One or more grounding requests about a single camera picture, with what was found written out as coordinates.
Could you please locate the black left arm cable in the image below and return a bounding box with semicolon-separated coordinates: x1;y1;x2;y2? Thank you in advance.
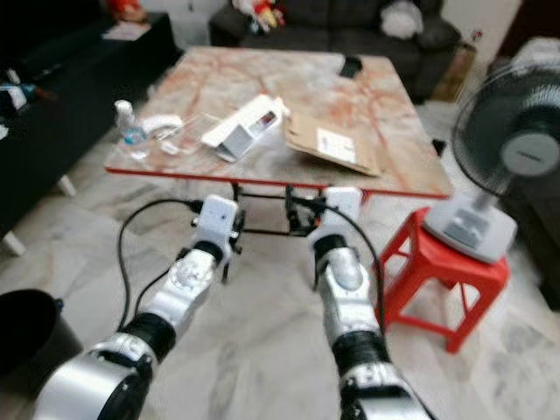
118;198;204;333

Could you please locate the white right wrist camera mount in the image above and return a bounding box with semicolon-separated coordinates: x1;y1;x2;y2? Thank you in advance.
322;185;365;234

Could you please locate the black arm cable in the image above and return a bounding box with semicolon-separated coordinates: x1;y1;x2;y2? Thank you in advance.
118;198;204;333
302;196;389;332

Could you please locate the white open carton box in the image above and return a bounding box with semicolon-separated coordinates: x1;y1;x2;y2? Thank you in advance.
200;93;291;165

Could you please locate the small black object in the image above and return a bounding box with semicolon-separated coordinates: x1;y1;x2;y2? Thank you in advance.
339;53;365;81

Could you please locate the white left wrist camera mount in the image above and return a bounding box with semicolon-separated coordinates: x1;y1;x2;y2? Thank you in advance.
194;194;242;255

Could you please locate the black rubbish bucket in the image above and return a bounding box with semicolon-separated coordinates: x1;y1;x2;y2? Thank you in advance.
0;288;85;396

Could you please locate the red ornament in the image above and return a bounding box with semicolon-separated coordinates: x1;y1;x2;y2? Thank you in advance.
106;0;149;24

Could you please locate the clear plastic water bottle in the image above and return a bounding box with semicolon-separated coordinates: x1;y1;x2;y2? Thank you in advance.
114;99;149;162

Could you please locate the red and yellow doll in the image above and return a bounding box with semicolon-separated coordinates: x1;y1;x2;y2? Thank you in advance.
232;0;286;33

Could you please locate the white plush cushion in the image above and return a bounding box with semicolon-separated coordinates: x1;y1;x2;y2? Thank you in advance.
380;0;426;41

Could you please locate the black fan with white base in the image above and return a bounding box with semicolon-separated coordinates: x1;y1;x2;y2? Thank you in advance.
421;59;560;266

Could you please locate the red plastic stool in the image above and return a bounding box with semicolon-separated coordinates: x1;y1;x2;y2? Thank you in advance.
380;206;511;356

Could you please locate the white curved foam piece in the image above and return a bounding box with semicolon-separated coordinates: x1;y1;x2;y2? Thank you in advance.
140;113;186;142

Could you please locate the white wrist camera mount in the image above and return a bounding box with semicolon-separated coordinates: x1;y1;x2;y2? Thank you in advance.
322;185;365;234
194;194;242;255

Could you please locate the marble table with red edge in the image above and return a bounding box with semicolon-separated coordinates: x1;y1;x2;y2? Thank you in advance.
104;45;457;291

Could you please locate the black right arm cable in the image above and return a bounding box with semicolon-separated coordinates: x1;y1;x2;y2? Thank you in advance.
302;196;389;332

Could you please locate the white paper sheet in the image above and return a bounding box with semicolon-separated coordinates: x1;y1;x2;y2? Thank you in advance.
101;21;152;43

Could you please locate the clear bubble wrap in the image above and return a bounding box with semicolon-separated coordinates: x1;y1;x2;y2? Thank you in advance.
161;113;221;158

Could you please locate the white pillow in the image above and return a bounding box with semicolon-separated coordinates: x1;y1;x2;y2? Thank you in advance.
511;36;560;73

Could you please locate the brown cardboard mailer with label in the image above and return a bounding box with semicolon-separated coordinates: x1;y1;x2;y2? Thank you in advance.
283;111;385;179

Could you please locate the white and black gadget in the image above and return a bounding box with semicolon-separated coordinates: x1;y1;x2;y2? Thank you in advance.
0;81;31;115

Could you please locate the black low cabinet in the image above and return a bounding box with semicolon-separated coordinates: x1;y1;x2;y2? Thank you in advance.
0;10;181;256

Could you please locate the dark grey sofa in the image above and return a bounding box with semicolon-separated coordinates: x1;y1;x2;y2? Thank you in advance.
209;0;464;102

